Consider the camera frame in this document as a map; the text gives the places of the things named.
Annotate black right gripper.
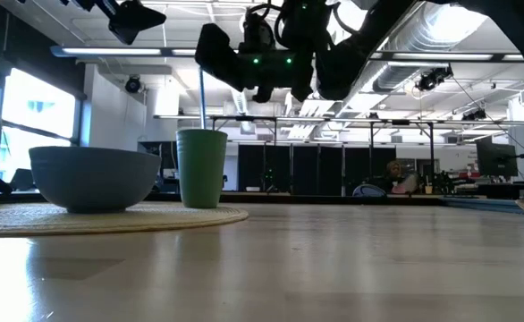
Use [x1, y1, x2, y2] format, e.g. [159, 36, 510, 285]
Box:
[194, 8, 317, 104]

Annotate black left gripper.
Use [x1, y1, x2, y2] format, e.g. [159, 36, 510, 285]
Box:
[60, 0, 167, 46]

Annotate translucent blue straw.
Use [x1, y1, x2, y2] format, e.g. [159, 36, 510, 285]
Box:
[199, 66, 207, 131]

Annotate green plastic cup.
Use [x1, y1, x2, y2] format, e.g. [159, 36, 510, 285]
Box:
[175, 128, 229, 209]

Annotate black bar with light strips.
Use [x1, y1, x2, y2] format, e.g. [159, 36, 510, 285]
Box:
[50, 44, 524, 64]

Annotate black partition panels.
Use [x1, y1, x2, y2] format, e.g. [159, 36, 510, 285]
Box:
[237, 143, 397, 197]

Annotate grey-blue ceramic bowl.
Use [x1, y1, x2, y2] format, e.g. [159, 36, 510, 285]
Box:
[28, 146, 162, 214]

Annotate round woven straw placemat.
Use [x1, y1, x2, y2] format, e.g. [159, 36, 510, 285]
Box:
[0, 202, 249, 238]

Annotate black chair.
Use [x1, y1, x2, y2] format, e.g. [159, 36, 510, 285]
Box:
[10, 168, 35, 191]

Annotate blue and white rounded object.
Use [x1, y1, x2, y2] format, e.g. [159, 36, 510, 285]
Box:
[351, 183, 388, 199]

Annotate person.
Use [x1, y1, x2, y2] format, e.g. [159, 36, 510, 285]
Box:
[380, 159, 419, 195]

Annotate black computer monitor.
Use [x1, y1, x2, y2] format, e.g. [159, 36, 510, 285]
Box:
[475, 140, 520, 179]

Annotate blue mat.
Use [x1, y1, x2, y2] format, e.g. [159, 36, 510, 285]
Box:
[442, 197, 524, 215]

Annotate black dome ceiling camera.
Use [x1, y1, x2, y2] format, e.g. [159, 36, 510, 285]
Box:
[124, 74, 142, 94]

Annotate silver ventilation duct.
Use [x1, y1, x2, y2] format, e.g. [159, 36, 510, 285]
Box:
[371, 0, 489, 93]

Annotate small black camera on rail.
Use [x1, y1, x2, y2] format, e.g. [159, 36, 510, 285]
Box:
[461, 108, 487, 122]

